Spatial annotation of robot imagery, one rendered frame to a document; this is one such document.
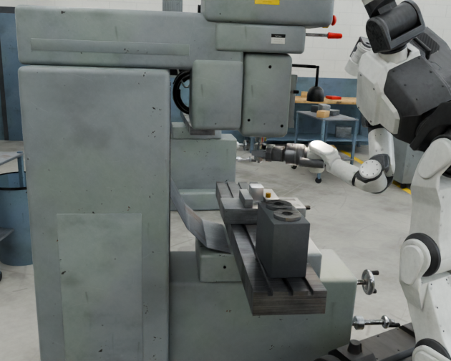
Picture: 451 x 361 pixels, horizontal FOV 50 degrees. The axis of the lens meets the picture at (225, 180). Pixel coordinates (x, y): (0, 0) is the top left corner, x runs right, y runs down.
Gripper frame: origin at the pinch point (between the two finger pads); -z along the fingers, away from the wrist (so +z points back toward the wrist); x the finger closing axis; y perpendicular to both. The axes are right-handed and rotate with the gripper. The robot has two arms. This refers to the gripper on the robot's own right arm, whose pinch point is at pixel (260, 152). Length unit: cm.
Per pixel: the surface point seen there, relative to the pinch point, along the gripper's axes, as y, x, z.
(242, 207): 23.1, 4.5, -5.7
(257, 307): 36, 61, 12
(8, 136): 110, -497, -513
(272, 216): 11.6, 44.6, 12.5
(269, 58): -37.6, 9.4, 3.6
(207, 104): -20.4, 19.3, -17.3
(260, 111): -18.0, 10.2, 1.4
